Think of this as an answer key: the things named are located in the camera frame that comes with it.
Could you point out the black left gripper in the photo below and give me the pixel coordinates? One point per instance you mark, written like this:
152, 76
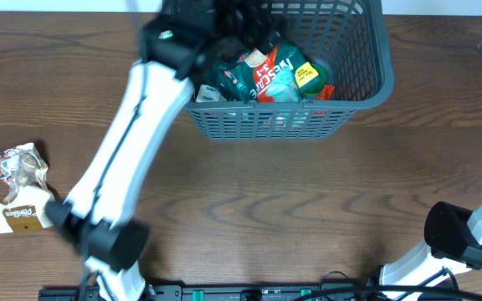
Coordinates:
248, 37

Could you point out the green Nescafe coffee bag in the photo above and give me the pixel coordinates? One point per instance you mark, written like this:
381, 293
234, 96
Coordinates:
246, 76

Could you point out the light green tissue pack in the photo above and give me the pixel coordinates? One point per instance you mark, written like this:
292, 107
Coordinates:
284, 89

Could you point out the clear bag of tissue packs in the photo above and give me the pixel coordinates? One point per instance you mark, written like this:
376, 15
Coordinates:
209, 94

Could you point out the orange spaghetti packet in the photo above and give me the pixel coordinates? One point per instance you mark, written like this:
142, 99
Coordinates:
326, 92

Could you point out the beige cookie bag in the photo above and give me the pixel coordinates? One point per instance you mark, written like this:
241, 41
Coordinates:
25, 172

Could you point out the green lid jar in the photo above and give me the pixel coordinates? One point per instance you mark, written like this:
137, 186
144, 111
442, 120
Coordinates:
318, 83

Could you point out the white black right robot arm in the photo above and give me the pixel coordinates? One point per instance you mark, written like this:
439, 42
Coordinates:
452, 244

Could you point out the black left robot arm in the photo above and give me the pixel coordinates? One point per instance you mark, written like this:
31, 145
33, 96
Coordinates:
97, 216

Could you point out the grey plastic basket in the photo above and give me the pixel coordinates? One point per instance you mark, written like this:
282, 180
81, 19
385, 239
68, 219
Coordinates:
348, 39

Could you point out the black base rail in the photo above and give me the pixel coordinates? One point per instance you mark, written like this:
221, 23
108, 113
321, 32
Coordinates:
209, 293

